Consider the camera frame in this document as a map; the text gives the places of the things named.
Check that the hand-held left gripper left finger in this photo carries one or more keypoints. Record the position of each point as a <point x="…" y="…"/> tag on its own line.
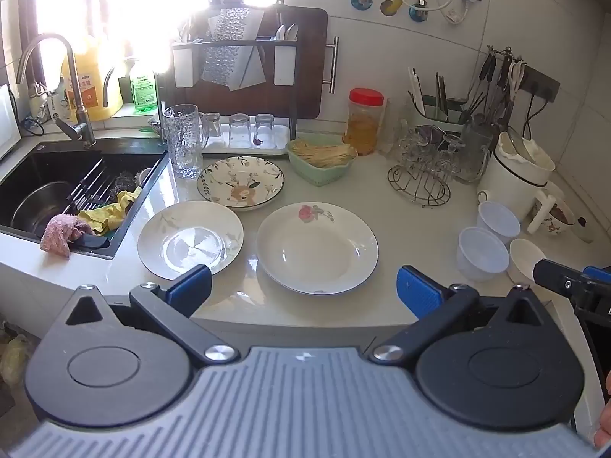
<point x="191" y="288"/>

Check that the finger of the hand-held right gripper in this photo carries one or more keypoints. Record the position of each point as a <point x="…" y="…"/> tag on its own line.
<point x="599" y="273"/>
<point x="558" y="277"/>

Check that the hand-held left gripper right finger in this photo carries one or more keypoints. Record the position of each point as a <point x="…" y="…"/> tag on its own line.
<point x="420" y="291"/>

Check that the white ceramic bowl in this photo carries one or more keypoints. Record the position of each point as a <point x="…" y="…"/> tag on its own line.
<point x="522" y="257"/>

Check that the white leaf print plate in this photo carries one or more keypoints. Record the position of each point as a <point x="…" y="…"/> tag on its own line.
<point x="191" y="238"/>

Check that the translucent plastic bowl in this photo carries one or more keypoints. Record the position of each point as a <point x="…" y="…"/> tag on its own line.
<point x="499" y="222"/>
<point x="482" y="255"/>

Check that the white rose print plate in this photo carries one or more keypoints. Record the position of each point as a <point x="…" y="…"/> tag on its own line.
<point x="315" y="253"/>

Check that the floral deer print plate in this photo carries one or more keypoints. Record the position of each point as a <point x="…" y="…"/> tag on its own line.
<point x="241" y="183"/>

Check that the person's right hand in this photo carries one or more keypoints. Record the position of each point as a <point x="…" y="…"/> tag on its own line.
<point x="607" y="420"/>

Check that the black gas stove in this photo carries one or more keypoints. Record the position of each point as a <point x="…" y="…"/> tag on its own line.
<point x="596" y="358"/>

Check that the floral ceramic mug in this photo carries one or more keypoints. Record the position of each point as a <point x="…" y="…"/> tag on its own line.
<point x="553" y="219"/>

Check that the white electric cooking pot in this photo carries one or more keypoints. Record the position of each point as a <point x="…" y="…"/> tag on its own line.
<point x="506" y="181"/>

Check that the yellow cloth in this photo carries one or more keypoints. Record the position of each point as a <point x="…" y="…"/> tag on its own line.
<point x="107" y="212"/>

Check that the dark scouring pad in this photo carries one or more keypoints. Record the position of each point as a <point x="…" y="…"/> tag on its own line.
<point x="126" y="182"/>

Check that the clear stemmed glass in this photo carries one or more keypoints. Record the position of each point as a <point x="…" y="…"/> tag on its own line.
<point x="451" y="155"/>
<point x="413" y="148"/>

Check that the pink cloth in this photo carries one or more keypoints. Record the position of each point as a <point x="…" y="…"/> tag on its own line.
<point x="59" y="236"/>

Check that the black sink drain rack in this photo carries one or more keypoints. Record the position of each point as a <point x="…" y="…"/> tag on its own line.
<point x="90" y="186"/>

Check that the textured glass mug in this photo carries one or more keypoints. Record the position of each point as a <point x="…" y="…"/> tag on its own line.
<point x="184" y="143"/>

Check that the textured glass pitcher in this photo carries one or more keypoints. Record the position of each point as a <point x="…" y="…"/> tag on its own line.
<point x="472" y="152"/>

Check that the green plastic basket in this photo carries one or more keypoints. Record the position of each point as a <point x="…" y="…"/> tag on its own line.
<point x="320" y="175"/>

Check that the purple base stemmed glass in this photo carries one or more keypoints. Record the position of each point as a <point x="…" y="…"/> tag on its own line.
<point x="429" y="132"/>

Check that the clear drinking glass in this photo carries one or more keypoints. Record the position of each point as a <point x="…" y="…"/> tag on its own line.
<point x="212" y="126"/>
<point x="239" y="131"/>
<point x="264" y="129"/>

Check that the clear glass tumbler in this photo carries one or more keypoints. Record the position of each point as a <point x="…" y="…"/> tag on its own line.
<point x="394" y="129"/>

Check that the dried noodles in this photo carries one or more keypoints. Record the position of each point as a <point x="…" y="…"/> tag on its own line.
<point x="324" y="152"/>

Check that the steel pot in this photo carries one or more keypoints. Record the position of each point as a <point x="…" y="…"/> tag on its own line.
<point x="36" y="210"/>

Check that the red lid plastic jar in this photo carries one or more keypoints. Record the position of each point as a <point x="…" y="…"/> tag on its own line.
<point x="365" y="124"/>

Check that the green utensil caddy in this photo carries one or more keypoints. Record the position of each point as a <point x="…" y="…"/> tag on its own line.
<point x="432" y="112"/>

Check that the yellow plastic bag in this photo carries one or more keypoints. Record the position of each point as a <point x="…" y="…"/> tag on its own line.
<point x="14" y="360"/>

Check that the black sink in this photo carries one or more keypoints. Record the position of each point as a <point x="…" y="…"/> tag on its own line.
<point x="28" y="167"/>

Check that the brown chopsticks bundle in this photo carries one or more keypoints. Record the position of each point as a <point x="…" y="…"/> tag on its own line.
<point x="440" y="88"/>

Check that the green bottle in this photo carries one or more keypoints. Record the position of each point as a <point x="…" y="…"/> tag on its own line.
<point x="144" y="88"/>

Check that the white chopsticks bundle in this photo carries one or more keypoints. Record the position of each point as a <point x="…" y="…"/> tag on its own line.
<point x="416" y="83"/>

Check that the hanging kitchen utensils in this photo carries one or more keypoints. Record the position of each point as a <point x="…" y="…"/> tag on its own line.
<point x="491" y="81"/>

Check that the small steel faucet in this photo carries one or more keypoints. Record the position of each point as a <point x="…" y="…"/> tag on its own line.
<point x="107" y="86"/>

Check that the white utensil holder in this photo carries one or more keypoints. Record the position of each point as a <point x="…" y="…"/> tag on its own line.
<point x="285" y="64"/>
<point x="183" y="69"/>

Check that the yellow plastic jug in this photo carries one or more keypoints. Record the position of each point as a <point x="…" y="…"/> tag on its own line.
<point x="90" y="90"/>

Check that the tall steel faucet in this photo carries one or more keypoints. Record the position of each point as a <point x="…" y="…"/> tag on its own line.
<point x="71" y="86"/>

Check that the textured glass cutting board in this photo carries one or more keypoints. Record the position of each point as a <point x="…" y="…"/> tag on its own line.
<point x="231" y="52"/>

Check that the white microwave oven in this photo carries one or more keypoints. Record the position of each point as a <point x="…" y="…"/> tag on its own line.
<point x="7" y="119"/>

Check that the black metal dish rack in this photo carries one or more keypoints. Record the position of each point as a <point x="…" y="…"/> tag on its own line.
<point x="238" y="43"/>

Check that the dark wooden cutting board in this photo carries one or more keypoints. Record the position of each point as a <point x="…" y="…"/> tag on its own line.
<point x="308" y="67"/>

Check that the blue pipe flange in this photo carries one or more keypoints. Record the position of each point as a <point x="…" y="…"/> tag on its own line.
<point x="362" y="1"/>
<point x="418" y="13"/>

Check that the window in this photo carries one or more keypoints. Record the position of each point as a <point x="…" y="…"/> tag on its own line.
<point x="143" y="9"/>

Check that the black wall power strip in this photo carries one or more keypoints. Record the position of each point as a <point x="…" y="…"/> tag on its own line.
<point x="544" y="85"/>

